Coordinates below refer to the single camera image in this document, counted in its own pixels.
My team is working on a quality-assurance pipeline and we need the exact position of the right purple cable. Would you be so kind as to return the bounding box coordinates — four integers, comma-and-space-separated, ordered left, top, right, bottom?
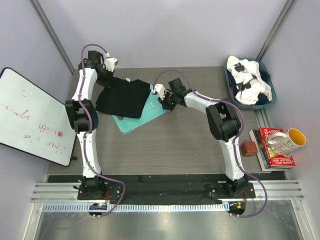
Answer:
152, 69, 269, 220

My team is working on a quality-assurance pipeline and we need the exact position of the aluminium rail frame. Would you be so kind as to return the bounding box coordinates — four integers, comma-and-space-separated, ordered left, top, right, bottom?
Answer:
24, 174, 320, 240

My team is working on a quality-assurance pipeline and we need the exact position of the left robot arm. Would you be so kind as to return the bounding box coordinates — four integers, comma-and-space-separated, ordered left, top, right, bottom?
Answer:
64, 50, 117, 200

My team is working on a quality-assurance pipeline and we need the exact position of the blue laundry basket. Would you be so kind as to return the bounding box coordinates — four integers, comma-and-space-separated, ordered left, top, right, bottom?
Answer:
223, 57, 277, 110

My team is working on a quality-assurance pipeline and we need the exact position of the dark blue book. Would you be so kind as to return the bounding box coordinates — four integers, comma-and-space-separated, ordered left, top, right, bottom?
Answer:
248, 129, 271, 172

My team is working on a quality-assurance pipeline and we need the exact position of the purple cable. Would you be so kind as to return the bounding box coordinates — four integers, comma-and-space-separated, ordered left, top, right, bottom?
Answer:
77, 44, 126, 217
152, 69, 269, 220

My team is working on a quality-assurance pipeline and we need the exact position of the teal folding board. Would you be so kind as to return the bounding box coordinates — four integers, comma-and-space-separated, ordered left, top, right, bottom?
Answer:
111, 83, 170, 134

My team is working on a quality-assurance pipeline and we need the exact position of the black floral t-shirt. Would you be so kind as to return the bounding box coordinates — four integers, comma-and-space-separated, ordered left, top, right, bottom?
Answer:
96, 77, 151, 119

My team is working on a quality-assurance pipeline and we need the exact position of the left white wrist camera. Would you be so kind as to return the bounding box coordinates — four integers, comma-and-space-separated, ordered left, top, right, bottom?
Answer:
104, 57, 118, 72

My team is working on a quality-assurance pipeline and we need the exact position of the whiteboard with red writing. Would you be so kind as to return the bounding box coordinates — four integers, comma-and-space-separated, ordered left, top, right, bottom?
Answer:
0, 67, 76, 167

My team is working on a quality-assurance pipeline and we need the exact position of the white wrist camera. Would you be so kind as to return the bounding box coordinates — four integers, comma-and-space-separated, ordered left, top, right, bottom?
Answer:
104, 57, 118, 72
151, 83, 166, 99

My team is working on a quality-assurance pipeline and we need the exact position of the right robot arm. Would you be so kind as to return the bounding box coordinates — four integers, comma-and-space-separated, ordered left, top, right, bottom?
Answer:
153, 78, 249, 198

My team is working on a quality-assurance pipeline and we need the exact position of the red book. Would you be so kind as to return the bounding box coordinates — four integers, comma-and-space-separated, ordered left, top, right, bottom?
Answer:
257, 127, 296, 169

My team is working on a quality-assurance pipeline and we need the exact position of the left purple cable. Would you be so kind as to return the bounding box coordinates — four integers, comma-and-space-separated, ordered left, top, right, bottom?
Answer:
77, 44, 126, 217

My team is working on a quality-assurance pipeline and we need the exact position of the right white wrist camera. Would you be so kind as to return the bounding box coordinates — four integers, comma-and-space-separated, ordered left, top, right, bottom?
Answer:
151, 83, 166, 99

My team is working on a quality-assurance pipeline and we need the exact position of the white t-shirt in basket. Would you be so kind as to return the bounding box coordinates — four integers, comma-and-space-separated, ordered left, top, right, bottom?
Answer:
226, 55, 273, 106

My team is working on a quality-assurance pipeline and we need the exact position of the floral mug yellow inside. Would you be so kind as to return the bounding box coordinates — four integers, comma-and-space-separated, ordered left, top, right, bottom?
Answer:
266, 128, 306, 156

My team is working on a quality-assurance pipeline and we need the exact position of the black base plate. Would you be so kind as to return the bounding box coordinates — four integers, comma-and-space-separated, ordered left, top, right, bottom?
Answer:
47, 171, 285, 206

